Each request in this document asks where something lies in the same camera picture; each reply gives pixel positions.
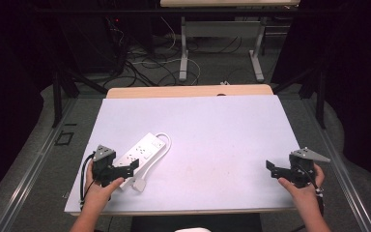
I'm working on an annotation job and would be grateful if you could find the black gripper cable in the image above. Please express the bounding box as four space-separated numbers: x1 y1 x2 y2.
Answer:
78 152 97 209
296 164 326 218

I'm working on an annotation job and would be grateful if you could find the black metal stand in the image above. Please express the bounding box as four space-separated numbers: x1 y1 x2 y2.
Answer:
271 6 328 131
33 6 110 130

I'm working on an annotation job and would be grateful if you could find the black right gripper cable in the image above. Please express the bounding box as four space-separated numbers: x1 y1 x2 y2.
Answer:
296 164 326 218

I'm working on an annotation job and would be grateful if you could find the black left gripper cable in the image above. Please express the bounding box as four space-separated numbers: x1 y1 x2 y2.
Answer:
78 152 97 209

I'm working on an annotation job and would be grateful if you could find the white power plug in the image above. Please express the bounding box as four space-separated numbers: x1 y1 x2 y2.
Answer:
130 176 148 193

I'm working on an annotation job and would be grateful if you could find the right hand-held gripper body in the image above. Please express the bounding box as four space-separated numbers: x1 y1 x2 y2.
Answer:
288 147 331 189

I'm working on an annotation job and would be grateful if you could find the black floor socket cover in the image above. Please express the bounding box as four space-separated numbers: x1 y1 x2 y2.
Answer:
54 130 75 147

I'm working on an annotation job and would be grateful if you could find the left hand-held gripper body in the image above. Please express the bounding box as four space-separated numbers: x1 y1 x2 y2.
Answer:
91 144 117 189

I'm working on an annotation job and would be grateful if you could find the aluminium rail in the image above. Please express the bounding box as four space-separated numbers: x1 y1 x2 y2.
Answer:
302 96 371 232
0 96 78 232

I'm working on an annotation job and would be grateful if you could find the person's left hand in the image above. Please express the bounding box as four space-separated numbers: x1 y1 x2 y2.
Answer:
83 159 126 211

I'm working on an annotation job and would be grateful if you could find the person's right hand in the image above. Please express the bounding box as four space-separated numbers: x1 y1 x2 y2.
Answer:
276 162 326 209

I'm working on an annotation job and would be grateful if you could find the white power strip cable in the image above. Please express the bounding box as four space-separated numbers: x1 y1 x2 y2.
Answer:
131 131 173 185

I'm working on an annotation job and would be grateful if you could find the white desk with metal legs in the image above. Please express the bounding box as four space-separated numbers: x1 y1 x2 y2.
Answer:
159 0 301 83

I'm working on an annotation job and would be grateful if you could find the white power strip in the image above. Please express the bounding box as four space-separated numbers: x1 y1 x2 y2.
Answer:
113 131 168 191

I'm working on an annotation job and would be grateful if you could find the dark computer tower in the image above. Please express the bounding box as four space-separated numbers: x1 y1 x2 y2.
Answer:
59 13 129 76

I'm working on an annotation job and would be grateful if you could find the white table mat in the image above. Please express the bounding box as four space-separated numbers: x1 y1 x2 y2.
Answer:
64 94 301 215

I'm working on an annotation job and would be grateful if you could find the tangle of floor cables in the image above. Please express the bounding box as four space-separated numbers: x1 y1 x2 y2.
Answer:
102 15 243 89

